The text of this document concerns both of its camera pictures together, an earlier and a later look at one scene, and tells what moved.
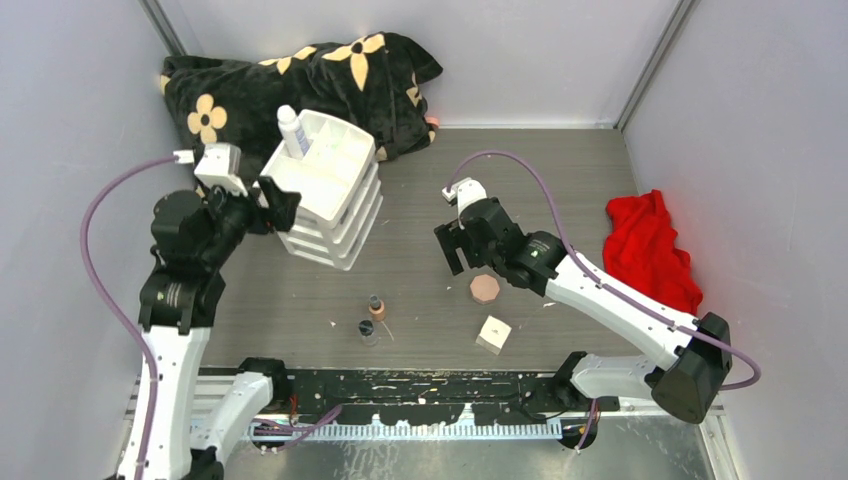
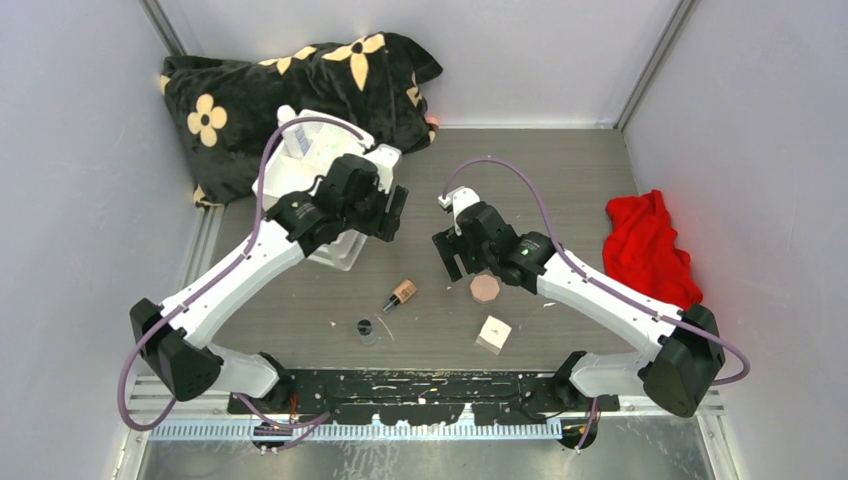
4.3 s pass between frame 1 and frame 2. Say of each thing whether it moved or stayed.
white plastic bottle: stayed
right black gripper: stayed
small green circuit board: stayed
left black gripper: moved
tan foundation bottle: moved
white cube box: stayed
